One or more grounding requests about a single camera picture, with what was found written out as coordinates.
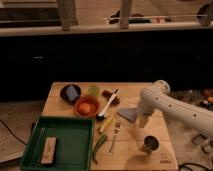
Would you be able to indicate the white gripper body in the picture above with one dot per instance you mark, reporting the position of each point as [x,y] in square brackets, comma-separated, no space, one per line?
[143,119]

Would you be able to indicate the grey towel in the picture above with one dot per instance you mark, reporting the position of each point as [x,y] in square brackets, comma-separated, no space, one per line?
[128,113]

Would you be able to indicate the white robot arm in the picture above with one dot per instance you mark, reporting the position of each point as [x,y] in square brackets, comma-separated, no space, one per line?
[157,96]

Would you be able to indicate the green plastic tray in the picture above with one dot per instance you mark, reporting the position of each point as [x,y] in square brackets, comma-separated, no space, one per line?
[74,140]

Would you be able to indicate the metal cup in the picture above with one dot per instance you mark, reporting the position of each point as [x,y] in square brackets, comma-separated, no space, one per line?
[151,144]

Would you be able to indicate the green chili pepper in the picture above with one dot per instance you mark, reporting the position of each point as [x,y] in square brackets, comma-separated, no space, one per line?
[98,144]

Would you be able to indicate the dark dried food pile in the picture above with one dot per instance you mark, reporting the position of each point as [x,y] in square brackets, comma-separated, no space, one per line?
[107,94]

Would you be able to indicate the green cup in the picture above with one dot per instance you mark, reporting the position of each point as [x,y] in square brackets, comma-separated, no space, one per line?
[93,90]

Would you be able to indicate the orange bowl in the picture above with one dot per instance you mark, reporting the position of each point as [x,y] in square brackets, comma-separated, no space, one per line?
[93,102]

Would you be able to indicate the orange egg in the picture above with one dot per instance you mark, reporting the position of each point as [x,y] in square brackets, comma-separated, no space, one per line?
[84,108]

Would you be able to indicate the spice bottle rack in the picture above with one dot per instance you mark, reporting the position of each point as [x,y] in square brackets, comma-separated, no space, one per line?
[198,114]

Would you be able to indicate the dark bowl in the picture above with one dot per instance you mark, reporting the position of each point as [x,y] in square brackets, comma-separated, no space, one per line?
[64,96]

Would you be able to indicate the blue sponge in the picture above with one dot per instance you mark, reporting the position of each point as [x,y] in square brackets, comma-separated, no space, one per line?
[72,93]

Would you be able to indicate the white handled brush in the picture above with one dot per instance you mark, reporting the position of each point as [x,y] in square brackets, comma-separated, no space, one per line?
[101,114]

